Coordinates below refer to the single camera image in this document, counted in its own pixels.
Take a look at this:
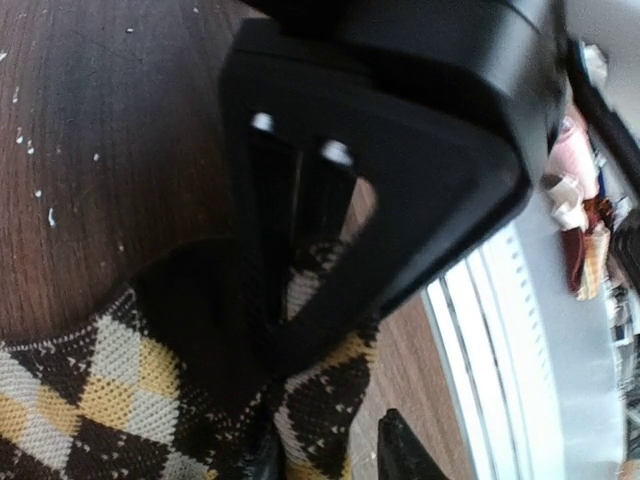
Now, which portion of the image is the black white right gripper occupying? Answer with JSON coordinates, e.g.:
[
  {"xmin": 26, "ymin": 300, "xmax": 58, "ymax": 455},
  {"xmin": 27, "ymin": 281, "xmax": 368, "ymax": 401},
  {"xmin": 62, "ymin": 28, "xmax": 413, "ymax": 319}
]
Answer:
[{"xmin": 249, "ymin": 0, "xmax": 574, "ymax": 151}]

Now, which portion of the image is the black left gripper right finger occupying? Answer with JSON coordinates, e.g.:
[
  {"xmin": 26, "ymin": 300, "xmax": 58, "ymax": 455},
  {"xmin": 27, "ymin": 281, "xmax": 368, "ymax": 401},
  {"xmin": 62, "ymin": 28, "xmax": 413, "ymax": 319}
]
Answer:
[{"xmin": 377, "ymin": 409, "xmax": 447, "ymax": 480}]

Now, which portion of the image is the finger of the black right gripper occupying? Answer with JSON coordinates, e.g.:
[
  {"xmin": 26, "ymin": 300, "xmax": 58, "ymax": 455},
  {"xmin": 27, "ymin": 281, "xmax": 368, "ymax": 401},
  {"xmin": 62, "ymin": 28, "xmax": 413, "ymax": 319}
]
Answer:
[
  {"xmin": 269, "ymin": 69, "xmax": 526, "ymax": 370},
  {"xmin": 220, "ymin": 19, "xmax": 305, "ymax": 345}
]

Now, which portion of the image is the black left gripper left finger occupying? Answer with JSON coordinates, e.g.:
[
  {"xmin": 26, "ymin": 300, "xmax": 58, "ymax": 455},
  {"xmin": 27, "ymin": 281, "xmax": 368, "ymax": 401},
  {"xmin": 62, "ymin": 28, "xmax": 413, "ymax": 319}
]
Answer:
[{"xmin": 239, "ymin": 429, "xmax": 280, "ymax": 480}]

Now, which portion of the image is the brown checkered sock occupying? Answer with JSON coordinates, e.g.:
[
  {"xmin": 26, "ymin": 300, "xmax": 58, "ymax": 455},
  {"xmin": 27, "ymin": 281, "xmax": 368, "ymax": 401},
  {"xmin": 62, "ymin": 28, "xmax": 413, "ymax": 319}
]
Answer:
[{"xmin": 1, "ymin": 238, "xmax": 379, "ymax": 479}]

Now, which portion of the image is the aluminium front frame rail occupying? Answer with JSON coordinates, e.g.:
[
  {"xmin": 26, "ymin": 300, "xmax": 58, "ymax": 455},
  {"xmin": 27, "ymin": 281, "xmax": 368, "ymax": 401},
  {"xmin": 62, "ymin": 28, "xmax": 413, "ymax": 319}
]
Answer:
[{"xmin": 419, "ymin": 219, "xmax": 631, "ymax": 480}]

